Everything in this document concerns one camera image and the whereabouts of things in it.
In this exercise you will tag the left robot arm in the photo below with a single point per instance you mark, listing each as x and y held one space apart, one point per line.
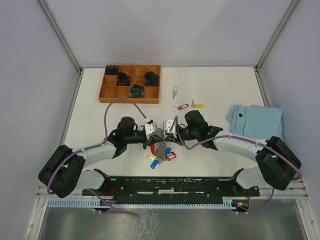
64 171

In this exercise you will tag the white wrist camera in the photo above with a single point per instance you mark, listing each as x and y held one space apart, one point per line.
170 127
150 128

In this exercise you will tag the yellow tag key upper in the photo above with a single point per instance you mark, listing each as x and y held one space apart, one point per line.
174 92

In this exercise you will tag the yellow tag key right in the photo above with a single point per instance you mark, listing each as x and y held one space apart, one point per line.
196 105

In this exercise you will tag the yellow key tag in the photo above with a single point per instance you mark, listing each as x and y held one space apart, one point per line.
151 157

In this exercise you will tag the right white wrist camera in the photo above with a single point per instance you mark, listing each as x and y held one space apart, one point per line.
170 127

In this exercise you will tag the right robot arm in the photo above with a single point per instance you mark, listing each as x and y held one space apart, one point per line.
276 166

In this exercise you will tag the wooden compartment tray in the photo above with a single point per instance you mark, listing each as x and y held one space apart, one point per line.
139 83

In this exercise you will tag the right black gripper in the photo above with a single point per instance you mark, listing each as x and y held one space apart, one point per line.
179 140

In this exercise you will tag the light blue cloth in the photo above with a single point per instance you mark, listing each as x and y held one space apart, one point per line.
256 122

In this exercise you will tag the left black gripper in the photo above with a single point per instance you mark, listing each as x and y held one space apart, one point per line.
152 140

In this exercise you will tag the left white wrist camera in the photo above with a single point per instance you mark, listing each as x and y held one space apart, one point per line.
150 128

